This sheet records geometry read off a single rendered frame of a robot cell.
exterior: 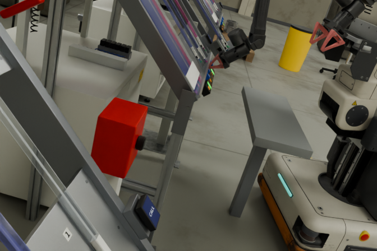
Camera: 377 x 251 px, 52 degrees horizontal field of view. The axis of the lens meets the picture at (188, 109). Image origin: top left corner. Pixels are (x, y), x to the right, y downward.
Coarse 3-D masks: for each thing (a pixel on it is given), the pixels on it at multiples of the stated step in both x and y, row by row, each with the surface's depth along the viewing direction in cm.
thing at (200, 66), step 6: (186, 24) 186; (180, 36) 161; (198, 36) 196; (186, 42) 166; (192, 42) 177; (198, 42) 188; (186, 48) 161; (204, 48) 197; (192, 54) 166; (198, 54) 177; (204, 54) 190; (192, 60) 162; (198, 60) 169; (204, 60) 180; (198, 66) 166
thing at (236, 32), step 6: (234, 30) 173; (240, 30) 171; (228, 36) 172; (234, 36) 170; (240, 36) 171; (246, 36) 172; (234, 42) 172; (240, 42) 172; (258, 42) 171; (252, 48) 173
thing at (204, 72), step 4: (208, 56) 191; (208, 60) 182; (204, 64) 178; (208, 64) 176; (204, 68) 171; (204, 72) 164; (204, 76) 158; (204, 80) 155; (200, 84) 149; (200, 88) 144; (200, 92) 140; (200, 96) 138
